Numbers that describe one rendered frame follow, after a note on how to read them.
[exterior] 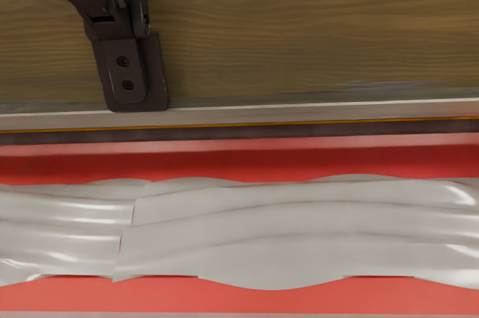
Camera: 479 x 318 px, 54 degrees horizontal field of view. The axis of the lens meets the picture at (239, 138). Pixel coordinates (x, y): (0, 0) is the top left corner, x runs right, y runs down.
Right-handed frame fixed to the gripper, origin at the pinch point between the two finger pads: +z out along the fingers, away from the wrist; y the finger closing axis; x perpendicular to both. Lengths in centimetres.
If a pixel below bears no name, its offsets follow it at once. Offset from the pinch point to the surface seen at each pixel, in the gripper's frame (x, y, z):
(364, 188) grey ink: 11.2, 5.0, 5.4
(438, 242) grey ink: 13.6, 8.9, 5.2
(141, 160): -1.0, 1.3, 6.0
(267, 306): 6.6, 11.6, 6.0
